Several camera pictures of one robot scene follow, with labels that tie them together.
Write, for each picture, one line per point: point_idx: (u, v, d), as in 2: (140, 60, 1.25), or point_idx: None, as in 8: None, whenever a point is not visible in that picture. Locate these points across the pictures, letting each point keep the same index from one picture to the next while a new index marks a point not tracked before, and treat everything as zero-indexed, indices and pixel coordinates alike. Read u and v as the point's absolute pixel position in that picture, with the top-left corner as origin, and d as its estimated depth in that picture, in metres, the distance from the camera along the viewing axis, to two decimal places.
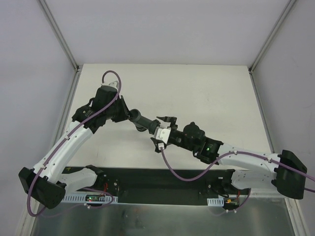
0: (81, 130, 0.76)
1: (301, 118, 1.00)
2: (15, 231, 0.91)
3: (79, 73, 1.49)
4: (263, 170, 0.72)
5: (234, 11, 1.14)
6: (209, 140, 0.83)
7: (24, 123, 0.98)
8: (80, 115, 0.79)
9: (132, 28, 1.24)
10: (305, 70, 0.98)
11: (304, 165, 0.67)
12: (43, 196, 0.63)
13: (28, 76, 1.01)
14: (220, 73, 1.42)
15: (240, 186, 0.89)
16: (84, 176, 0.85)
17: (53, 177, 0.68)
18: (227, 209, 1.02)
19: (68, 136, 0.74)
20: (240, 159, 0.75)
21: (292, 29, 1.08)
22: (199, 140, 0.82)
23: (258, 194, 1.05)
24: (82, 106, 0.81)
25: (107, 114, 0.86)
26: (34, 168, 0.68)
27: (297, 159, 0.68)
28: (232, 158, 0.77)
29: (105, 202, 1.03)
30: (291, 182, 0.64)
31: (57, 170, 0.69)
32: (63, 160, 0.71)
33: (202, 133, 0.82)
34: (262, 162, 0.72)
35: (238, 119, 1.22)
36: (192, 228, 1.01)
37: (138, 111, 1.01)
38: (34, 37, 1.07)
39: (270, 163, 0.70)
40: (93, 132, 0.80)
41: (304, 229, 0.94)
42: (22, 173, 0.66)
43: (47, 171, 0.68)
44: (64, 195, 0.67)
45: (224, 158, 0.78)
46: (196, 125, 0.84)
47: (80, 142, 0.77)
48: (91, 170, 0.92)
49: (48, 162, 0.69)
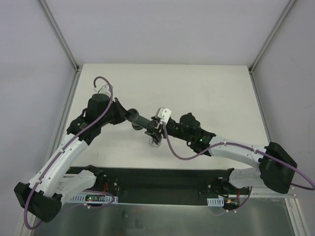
0: (76, 142, 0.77)
1: (301, 118, 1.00)
2: (15, 231, 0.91)
3: (78, 73, 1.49)
4: (248, 160, 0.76)
5: (234, 11, 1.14)
6: (204, 132, 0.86)
7: (24, 123, 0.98)
8: (75, 128, 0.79)
9: (132, 28, 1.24)
10: (305, 70, 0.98)
11: (291, 159, 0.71)
12: (40, 211, 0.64)
13: (28, 76, 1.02)
14: (220, 72, 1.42)
15: (236, 183, 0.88)
16: (81, 181, 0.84)
17: (48, 191, 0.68)
18: (226, 209, 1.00)
19: (63, 149, 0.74)
20: (229, 149, 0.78)
21: (292, 29, 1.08)
22: (193, 131, 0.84)
23: (259, 194, 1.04)
24: (76, 118, 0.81)
25: (102, 123, 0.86)
26: (29, 183, 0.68)
27: (284, 151, 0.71)
28: (221, 148, 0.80)
29: (105, 202, 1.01)
30: (275, 172, 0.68)
31: (53, 184, 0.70)
32: (58, 173, 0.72)
33: (197, 124, 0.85)
34: (247, 153, 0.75)
35: (238, 119, 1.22)
36: (192, 228, 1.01)
37: (137, 110, 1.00)
38: (34, 37, 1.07)
39: (256, 154, 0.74)
40: (88, 144, 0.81)
41: (304, 229, 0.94)
42: (17, 189, 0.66)
43: (43, 185, 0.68)
44: (60, 208, 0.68)
45: (214, 147, 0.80)
46: (191, 116, 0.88)
47: (76, 154, 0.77)
48: (90, 172, 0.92)
49: (44, 177, 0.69)
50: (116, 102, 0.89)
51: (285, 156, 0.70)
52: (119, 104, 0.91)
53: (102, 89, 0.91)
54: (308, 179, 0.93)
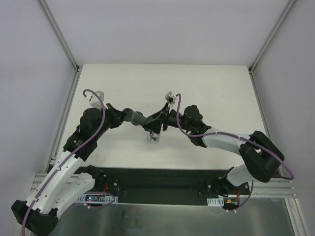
0: (72, 159, 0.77)
1: (301, 119, 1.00)
2: (15, 231, 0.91)
3: (78, 73, 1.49)
4: (234, 147, 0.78)
5: (234, 11, 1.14)
6: (204, 126, 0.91)
7: (24, 123, 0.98)
8: (71, 145, 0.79)
9: (132, 28, 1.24)
10: (305, 70, 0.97)
11: (275, 148, 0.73)
12: (36, 228, 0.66)
13: (28, 76, 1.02)
14: (220, 72, 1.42)
15: (233, 179, 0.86)
16: (79, 188, 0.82)
17: (45, 209, 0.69)
18: (227, 209, 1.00)
19: (60, 166, 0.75)
20: (219, 138, 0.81)
21: (292, 29, 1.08)
22: (194, 122, 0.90)
23: (259, 194, 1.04)
24: (71, 135, 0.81)
25: (98, 137, 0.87)
26: (26, 201, 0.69)
27: (267, 139, 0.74)
28: (212, 137, 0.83)
29: (106, 202, 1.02)
30: (253, 156, 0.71)
31: (49, 202, 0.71)
32: (55, 191, 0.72)
33: (199, 117, 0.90)
34: (233, 140, 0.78)
35: (238, 119, 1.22)
36: (192, 228, 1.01)
37: (130, 108, 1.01)
38: (34, 37, 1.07)
39: (239, 140, 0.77)
40: (84, 160, 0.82)
41: (304, 229, 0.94)
42: (14, 207, 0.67)
43: (40, 203, 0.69)
44: (56, 222, 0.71)
45: (206, 136, 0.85)
46: (196, 108, 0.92)
47: (72, 171, 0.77)
48: (89, 175, 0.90)
49: (40, 194, 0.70)
50: (110, 110, 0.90)
51: (267, 142, 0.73)
52: (113, 110, 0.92)
53: (92, 99, 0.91)
54: (308, 179, 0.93)
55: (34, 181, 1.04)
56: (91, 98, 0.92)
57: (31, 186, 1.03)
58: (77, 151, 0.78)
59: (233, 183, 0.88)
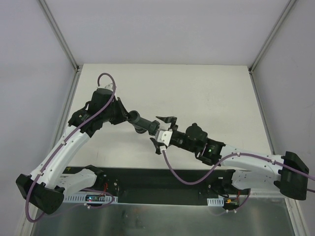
0: (77, 134, 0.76)
1: (301, 118, 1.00)
2: (15, 231, 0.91)
3: (78, 73, 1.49)
4: (267, 172, 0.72)
5: (234, 11, 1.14)
6: (211, 142, 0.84)
7: (24, 123, 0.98)
8: (77, 119, 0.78)
9: (132, 28, 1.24)
10: (305, 70, 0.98)
11: (306, 167, 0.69)
12: (41, 202, 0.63)
13: (28, 76, 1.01)
14: (220, 72, 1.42)
15: (241, 186, 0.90)
16: (83, 178, 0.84)
17: (50, 183, 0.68)
18: (226, 209, 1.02)
19: (65, 141, 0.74)
20: (245, 161, 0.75)
21: (293, 29, 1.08)
22: (201, 142, 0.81)
23: (258, 194, 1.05)
24: (78, 110, 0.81)
25: (104, 118, 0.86)
26: (31, 175, 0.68)
27: (300, 161, 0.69)
28: (235, 160, 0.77)
29: (105, 202, 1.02)
30: (297, 184, 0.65)
31: (55, 176, 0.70)
32: (60, 165, 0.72)
33: (204, 135, 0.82)
34: (265, 164, 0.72)
35: (238, 119, 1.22)
36: (192, 228, 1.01)
37: (137, 112, 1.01)
38: (34, 37, 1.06)
39: (274, 165, 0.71)
40: (89, 136, 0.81)
41: (304, 229, 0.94)
42: (19, 181, 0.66)
43: (45, 177, 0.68)
44: (62, 200, 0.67)
45: (227, 160, 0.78)
46: (198, 127, 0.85)
47: (77, 146, 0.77)
48: (91, 171, 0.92)
49: (45, 168, 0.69)
50: (119, 102, 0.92)
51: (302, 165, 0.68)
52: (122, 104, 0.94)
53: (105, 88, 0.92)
54: (308, 179, 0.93)
55: None
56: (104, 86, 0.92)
57: None
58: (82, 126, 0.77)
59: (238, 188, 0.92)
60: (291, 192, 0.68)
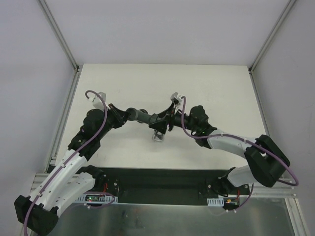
0: (77, 158, 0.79)
1: (301, 118, 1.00)
2: (15, 231, 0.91)
3: (79, 73, 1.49)
4: (239, 150, 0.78)
5: (235, 11, 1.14)
6: (209, 127, 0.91)
7: (24, 123, 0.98)
8: (76, 143, 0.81)
9: (132, 28, 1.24)
10: (305, 70, 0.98)
11: (283, 154, 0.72)
12: (38, 224, 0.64)
13: (28, 76, 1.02)
14: (220, 72, 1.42)
15: (234, 180, 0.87)
16: (82, 186, 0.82)
17: (48, 205, 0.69)
18: (227, 209, 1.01)
19: (64, 163, 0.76)
20: (225, 140, 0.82)
21: (293, 29, 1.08)
22: (200, 123, 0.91)
23: (259, 194, 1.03)
24: (76, 135, 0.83)
25: (101, 135, 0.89)
26: (30, 196, 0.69)
27: (275, 146, 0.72)
28: (219, 139, 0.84)
29: (105, 202, 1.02)
30: (261, 162, 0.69)
31: (53, 198, 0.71)
32: (59, 186, 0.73)
33: (205, 118, 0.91)
34: (238, 142, 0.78)
35: (238, 119, 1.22)
36: (192, 228, 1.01)
37: (133, 108, 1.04)
38: (34, 37, 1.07)
39: (245, 143, 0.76)
40: (87, 160, 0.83)
41: (304, 229, 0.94)
42: (17, 201, 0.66)
43: (44, 198, 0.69)
44: (57, 221, 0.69)
45: (213, 138, 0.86)
46: (202, 109, 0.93)
47: (76, 169, 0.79)
48: (89, 175, 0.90)
49: (44, 190, 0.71)
50: (113, 110, 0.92)
51: (274, 148, 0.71)
52: (116, 111, 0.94)
53: (94, 100, 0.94)
54: (308, 179, 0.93)
55: (34, 181, 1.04)
56: (92, 99, 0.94)
57: (31, 186, 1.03)
58: (81, 149, 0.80)
59: (234, 184, 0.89)
60: (258, 174, 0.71)
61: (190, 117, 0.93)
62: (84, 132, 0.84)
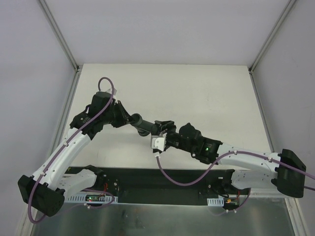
0: (79, 135, 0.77)
1: (301, 118, 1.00)
2: (15, 231, 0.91)
3: (79, 73, 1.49)
4: (263, 169, 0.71)
5: (234, 12, 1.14)
6: (207, 141, 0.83)
7: (24, 123, 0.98)
8: (78, 122, 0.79)
9: (132, 28, 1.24)
10: (305, 70, 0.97)
11: (303, 164, 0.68)
12: (43, 202, 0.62)
13: (28, 76, 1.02)
14: (220, 72, 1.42)
15: (240, 186, 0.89)
16: (83, 179, 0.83)
17: (52, 184, 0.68)
18: (227, 209, 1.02)
19: (67, 142, 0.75)
20: (240, 159, 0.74)
21: (293, 29, 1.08)
22: (195, 140, 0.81)
23: (258, 194, 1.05)
24: (79, 114, 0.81)
25: (105, 120, 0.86)
26: (33, 176, 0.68)
27: (298, 159, 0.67)
28: (232, 157, 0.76)
29: (105, 202, 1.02)
30: (294, 181, 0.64)
31: (57, 177, 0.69)
32: (63, 165, 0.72)
33: (197, 132, 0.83)
34: (262, 162, 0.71)
35: (238, 119, 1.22)
36: (192, 228, 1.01)
37: (140, 115, 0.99)
38: (34, 37, 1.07)
39: (271, 163, 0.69)
40: (90, 139, 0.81)
41: (304, 229, 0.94)
42: (21, 182, 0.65)
43: (47, 177, 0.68)
44: (63, 202, 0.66)
45: (224, 158, 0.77)
46: (191, 126, 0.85)
47: (78, 148, 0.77)
48: (91, 171, 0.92)
49: (47, 169, 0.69)
50: (120, 105, 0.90)
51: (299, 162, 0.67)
52: (123, 109, 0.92)
53: None
54: (308, 180, 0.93)
55: None
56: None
57: None
58: (84, 128, 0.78)
59: (237, 187, 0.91)
60: (289, 191, 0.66)
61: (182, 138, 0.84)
62: (89, 111, 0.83)
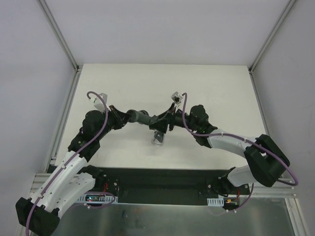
0: (77, 159, 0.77)
1: (301, 118, 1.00)
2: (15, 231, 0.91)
3: (79, 73, 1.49)
4: (239, 150, 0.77)
5: (234, 12, 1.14)
6: (210, 126, 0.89)
7: (24, 124, 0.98)
8: (76, 146, 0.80)
9: (132, 28, 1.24)
10: (305, 70, 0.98)
11: (281, 154, 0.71)
12: (40, 226, 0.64)
13: (28, 76, 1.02)
14: (220, 72, 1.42)
15: (234, 180, 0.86)
16: (80, 187, 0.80)
17: (49, 206, 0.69)
18: (226, 209, 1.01)
19: (65, 165, 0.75)
20: (225, 139, 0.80)
21: (293, 29, 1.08)
22: (199, 122, 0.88)
23: (258, 194, 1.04)
24: (75, 137, 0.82)
25: (101, 137, 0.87)
26: (31, 198, 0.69)
27: (274, 145, 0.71)
28: (219, 138, 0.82)
29: (106, 202, 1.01)
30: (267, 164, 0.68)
31: (54, 199, 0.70)
32: (61, 187, 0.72)
33: (205, 116, 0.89)
34: (238, 142, 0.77)
35: (238, 118, 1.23)
36: (192, 228, 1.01)
37: (133, 110, 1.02)
38: (34, 37, 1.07)
39: (245, 143, 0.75)
40: (87, 161, 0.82)
41: (304, 229, 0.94)
42: (18, 204, 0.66)
43: (45, 200, 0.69)
44: (58, 223, 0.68)
45: (212, 137, 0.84)
46: (203, 109, 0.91)
47: (76, 170, 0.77)
48: (89, 175, 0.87)
49: (45, 191, 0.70)
50: (113, 111, 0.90)
51: (275, 149, 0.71)
52: (117, 112, 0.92)
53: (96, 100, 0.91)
54: (308, 179, 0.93)
55: (34, 181, 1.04)
56: (94, 99, 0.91)
57: (31, 186, 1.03)
58: (81, 151, 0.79)
59: (235, 184, 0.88)
60: (259, 175, 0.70)
61: (190, 116, 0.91)
62: (83, 133, 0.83)
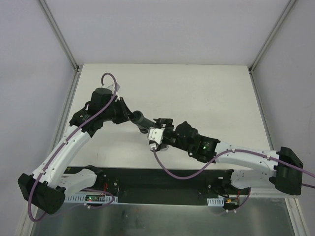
0: (79, 133, 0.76)
1: (301, 117, 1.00)
2: (15, 230, 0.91)
3: (79, 73, 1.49)
4: (262, 168, 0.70)
5: (234, 12, 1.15)
6: (204, 139, 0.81)
7: (24, 123, 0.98)
8: (78, 119, 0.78)
9: (132, 27, 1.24)
10: (305, 70, 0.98)
11: (300, 162, 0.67)
12: (44, 201, 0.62)
13: (28, 76, 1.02)
14: (220, 72, 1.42)
15: (240, 186, 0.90)
16: (83, 178, 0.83)
17: (52, 182, 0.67)
18: (227, 209, 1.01)
19: (67, 140, 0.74)
20: (239, 156, 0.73)
21: (293, 29, 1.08)
22: (192, 139, 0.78)
23: (258, 194, 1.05)
24: (79, 111, 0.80)
25: (105, 118, 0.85)
26: (33, 174, 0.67)
27: (295, 156, 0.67)
28: (230, 156, 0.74)
29: (105, 202, 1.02)
30: (293, 179, 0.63)
31: (57, 175, 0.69)
32: (63, 163, 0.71)
33: (194, 131, 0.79)
34: (261, 161, 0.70)
35: (238, 118, 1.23)
36: (192, 228, 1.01)
37: (141, 112, 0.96)
38: (34, 37, 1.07)
39: (269, 161, 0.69)
40: (90, 136, 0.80)
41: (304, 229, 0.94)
42: (20, 180, 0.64)
43: (47, 176, 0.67)
44: (63, 200, 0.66)
45: (221, 156, 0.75)
46: (186, 124, 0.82)
47: (78, 146, 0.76)
48: (90, 170, 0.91)
49: (47, 167, 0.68)
50: (121, 102, 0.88)
51: (297, 160, 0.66)
52: (125, 104, 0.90)
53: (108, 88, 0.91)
54: (308, 179, 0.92)
55: None
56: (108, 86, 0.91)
57: None
58: (83, 125, 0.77)
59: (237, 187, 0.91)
60: (286, 189, 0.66)
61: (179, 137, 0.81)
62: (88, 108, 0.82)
